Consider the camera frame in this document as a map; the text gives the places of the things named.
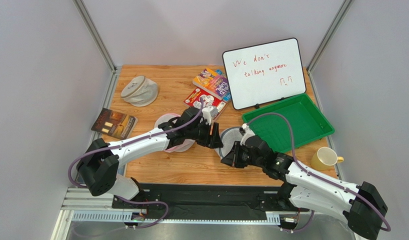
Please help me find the Kate DiCamillo dark book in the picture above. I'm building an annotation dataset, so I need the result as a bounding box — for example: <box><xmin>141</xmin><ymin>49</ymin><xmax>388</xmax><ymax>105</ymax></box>
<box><xmin>91</xmin><ymin>108</ymin><xmax>138</xmax><ymax>140</ymax></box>

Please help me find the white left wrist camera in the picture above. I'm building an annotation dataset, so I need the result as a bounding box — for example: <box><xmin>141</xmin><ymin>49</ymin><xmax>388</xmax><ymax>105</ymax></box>
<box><xmin>201</xmin><ymin>106</ymin><xmax>220</xmax><ymax>126</ymax></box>

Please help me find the yellow cup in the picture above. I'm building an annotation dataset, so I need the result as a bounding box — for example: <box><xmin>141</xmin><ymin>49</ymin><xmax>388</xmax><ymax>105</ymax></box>
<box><xmin>310</xmin><ymin>147</ymin><xmax>345</xmax><ymax>171</ymax></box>

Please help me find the pink-rimmed mesh laundry bag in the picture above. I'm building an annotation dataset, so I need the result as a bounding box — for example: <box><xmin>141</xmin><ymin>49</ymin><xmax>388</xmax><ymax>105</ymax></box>
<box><xmin>154</xmin><ymin>113</ymin><xmax>194</xmax><ymax>153</ymax></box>

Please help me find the Roald Dahl colourful book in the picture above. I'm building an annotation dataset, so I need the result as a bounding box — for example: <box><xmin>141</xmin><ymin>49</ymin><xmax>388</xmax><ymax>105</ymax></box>
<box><xmin>192</xmin><ymin>68</ymin><xmax>230</xmax><ymax>101</ymax></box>

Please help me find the white mesh laundry bag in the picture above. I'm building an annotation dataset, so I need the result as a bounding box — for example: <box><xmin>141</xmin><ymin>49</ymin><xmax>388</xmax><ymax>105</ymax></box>
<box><xmin>215</xmin><ymin>126</ymin><xmax>243</xmax><ymax>159</ymax></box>

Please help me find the aluminium frame rail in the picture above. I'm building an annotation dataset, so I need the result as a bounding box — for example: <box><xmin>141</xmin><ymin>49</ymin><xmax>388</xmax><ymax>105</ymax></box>
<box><xmin>306</xmin><ymin>0</ymin><xmax>354</xmax><ymax>192</ymax></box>
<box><xmin>73</xmin><ymin>0</ymin><xmax>120</xmax><ymax>119</ymax></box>

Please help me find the whiteboard with red writing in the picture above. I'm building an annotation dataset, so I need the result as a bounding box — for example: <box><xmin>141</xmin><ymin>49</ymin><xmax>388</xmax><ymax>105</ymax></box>
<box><xmin>222</xmin><ymin>37</ymin><xmax>306</xmax><ymax>110</ymax></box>

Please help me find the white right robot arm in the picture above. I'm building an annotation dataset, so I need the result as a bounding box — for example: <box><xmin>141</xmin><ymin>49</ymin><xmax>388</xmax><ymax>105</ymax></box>
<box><xmin>216</xmin><ymin>136</ymin><xmax>388</xmax><ymax>240</ymax></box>

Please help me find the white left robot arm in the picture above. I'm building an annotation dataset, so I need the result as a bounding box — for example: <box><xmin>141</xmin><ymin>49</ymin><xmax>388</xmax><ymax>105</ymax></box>
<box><xmin>75</xmin><ymin>107</ymin><xmax>223</xmax><ymax>200</ymax></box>

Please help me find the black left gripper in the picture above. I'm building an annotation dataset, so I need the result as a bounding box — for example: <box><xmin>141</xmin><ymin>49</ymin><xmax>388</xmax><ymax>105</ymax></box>
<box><xmin>185</xmin><ymin>118</ymin><xmax>224</xmax><ymax>149</ymax></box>

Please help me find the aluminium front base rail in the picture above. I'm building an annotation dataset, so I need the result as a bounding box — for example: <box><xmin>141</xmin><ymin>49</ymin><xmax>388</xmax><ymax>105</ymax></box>
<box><xmin>51</xmin><ymin>188</ymin><xmax>295</xmax><ymax>240</ymax></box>

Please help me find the dark blue hardcover book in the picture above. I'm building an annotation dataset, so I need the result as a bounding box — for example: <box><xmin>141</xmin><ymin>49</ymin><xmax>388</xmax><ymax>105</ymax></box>
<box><xmin>74</xmin><ymin>166</ymin><xmax>126</xmax><ymax>186</ymax></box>

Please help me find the beige mesh laundry bag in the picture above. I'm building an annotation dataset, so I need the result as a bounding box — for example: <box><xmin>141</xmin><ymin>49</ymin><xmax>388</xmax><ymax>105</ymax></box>
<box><xmin>120</xmin><ymin>75</ymin><xmax>159</xmax><ymax>107</ymax></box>

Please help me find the aluminium frame rail left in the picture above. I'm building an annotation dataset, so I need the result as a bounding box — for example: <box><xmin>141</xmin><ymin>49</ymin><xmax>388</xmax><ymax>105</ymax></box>
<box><xmin>73</xmin><ymin>0</ymin><xmax>120</xmax><ymax>119</ymax></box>

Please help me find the red comic paperback book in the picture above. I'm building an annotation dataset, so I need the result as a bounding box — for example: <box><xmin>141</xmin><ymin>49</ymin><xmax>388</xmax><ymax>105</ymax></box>
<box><xmin>183</xmin><ymin>87</ymin><xmax>227</xmax><ymax>121</ymax></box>

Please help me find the green plastic tray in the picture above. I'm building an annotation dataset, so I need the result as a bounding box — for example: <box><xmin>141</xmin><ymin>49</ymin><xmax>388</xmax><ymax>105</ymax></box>
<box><xmin>242</xmin><ymin>93</ymin><xmax>335</xmax><ymax>153</ymax></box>

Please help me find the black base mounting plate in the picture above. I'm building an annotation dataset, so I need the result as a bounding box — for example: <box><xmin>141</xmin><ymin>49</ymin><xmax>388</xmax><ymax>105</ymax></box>
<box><xmin>111</xmin><ymin>182</ymin><xmax>312</xmax><ymax>221</ymax></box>

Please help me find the aluminium frame rail right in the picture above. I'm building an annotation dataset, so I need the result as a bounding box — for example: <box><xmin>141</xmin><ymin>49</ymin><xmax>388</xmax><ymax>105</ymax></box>
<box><xmin>306</xmin><ymin>0</ymin><xmax>354</xmax><ymax>192</ymax></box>

